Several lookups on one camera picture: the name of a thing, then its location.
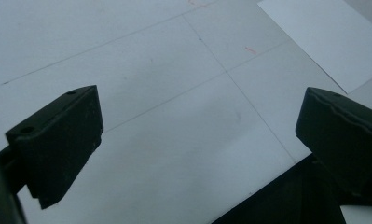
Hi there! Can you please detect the large white table board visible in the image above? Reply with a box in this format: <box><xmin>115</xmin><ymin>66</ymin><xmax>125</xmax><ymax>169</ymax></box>
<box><xmin>0</xmin><ymin>0</ymin><xmax>372</xmax><ymax>224</ymax></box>

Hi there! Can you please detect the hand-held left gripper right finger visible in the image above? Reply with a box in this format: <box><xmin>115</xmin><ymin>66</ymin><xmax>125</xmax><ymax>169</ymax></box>
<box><xmin>295</xmin><ymin>87</ymin><xmax>372</xmax><ymax>200</ymax></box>

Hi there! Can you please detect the white paper sheet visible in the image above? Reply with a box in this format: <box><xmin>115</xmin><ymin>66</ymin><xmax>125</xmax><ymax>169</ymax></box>
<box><xmin>256</xmin><ymin>0</ymin><xmax>372</xmax><ymax>95</ymax></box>

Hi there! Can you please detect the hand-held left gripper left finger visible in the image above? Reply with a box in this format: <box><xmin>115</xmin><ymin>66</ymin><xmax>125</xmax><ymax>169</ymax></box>
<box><xmin>5</xmin><ymin>84</ymin><xmax>104</xmax><ymax>210</ymax></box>

